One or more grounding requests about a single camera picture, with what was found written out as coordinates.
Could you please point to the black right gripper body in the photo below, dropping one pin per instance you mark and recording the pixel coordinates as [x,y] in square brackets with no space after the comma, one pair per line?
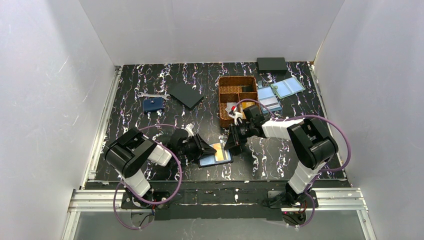
[237,137]

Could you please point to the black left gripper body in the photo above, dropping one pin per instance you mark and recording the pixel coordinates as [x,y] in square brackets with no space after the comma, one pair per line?
[195,147]

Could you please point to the black leather card holder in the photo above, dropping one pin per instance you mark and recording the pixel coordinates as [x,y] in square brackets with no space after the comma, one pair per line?
[208,161]

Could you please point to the orange credit card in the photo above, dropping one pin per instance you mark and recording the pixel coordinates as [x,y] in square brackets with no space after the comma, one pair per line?
[220,154]

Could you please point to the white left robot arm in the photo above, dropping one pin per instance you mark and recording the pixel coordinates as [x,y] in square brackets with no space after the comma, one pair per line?
[128,153]

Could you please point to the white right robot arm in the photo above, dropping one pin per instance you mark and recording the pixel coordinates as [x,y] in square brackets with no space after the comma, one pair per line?
[312,143]

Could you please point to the silver card in basket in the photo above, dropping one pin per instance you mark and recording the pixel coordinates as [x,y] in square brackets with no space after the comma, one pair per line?
[230,106]

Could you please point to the light blue card sleeve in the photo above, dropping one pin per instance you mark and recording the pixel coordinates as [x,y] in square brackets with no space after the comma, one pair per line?
[267,98]

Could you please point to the light green card sleeve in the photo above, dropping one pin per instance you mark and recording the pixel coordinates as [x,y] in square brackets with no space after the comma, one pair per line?
[287,87]

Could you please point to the brown woven divided basket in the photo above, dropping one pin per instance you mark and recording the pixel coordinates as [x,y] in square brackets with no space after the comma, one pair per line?
[234,89]

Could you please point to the navy blue small wallet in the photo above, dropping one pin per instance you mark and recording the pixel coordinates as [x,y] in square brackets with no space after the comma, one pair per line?
[152,104]

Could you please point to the silver metal wrench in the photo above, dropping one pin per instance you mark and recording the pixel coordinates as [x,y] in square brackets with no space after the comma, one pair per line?
[165,96]

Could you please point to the black flat square pad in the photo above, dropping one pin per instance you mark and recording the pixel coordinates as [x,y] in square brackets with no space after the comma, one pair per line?
[185,94]

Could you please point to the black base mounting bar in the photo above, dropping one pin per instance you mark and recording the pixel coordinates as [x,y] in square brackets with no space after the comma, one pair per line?
[257,199]

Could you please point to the black rectangular box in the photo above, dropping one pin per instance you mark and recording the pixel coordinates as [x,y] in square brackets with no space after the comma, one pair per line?
[272,65]

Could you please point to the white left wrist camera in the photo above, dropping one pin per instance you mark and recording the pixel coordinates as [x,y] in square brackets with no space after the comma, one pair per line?
[189,128]

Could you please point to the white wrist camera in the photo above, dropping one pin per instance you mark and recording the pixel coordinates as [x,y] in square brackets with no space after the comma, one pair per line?
[189,128]
[236,115]

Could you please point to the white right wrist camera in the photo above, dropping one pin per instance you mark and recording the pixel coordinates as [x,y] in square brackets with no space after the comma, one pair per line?
[236,115]

